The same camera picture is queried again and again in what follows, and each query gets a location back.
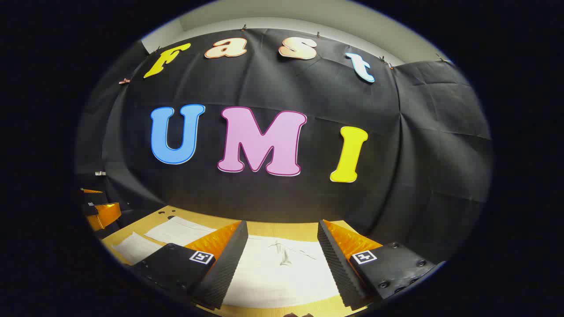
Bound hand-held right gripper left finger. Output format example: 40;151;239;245
131;220;249;310

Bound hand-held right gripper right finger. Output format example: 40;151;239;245
317;219;438;310

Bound white jeans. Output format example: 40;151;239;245
111;216;342;309

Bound black backdrop cloth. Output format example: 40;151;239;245
75;27;493;265

